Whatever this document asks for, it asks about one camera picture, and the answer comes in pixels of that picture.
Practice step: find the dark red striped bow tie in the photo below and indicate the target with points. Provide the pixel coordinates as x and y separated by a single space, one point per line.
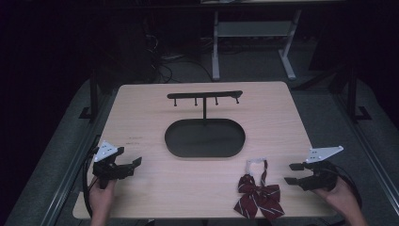
258 196

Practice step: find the black hook stand with tray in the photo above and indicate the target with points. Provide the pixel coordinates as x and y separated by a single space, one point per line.
204 138

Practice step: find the person's right hand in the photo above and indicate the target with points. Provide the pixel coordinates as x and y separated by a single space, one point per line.
340 196

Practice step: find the person's left hand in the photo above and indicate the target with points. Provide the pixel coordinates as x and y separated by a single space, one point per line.
102 196

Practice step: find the white metal desk frame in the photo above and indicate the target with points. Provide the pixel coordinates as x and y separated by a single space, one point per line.
254 29

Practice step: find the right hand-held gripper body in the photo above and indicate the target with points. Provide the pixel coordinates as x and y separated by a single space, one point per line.
320 177

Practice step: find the black metal stand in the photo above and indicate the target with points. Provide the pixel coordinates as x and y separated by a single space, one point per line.
93 94
353 94

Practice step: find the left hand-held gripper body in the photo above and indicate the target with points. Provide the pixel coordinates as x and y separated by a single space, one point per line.
105 168

